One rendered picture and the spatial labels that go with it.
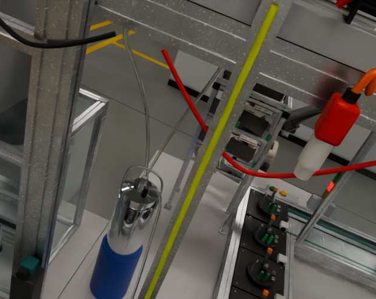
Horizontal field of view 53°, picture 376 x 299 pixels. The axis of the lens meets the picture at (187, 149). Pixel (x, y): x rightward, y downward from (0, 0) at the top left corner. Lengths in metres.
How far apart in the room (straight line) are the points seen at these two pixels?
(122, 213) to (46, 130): 0.50
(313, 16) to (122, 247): 1.00
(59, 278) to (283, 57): 1.29
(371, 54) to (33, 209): 0.85
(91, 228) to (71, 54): 1.20
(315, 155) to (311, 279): 1.53
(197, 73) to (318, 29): 4.54
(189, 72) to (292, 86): 4.52
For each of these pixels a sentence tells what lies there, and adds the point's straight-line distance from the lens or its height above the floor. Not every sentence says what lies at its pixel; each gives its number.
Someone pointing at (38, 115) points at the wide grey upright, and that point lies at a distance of 0.89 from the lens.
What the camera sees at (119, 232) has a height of 1.25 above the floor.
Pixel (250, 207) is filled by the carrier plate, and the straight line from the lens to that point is 2.15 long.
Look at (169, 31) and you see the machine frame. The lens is 0.74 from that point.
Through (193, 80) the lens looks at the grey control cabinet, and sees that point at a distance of 5.24.
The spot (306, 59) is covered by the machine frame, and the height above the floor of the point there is 2.08.
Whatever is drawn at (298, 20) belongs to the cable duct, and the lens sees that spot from 0.69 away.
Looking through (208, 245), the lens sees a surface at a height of 0.86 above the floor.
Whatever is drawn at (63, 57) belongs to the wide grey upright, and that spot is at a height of 1.91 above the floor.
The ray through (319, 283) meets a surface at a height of 0.86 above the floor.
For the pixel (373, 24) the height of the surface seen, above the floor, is 2.17.
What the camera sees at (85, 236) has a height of 0.86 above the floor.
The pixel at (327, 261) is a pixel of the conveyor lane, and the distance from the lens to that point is 2.23.
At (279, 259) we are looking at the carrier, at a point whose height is 0.99.
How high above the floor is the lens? 2.25
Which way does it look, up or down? 33 degrees down
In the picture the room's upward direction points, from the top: 22 degrees clockwise
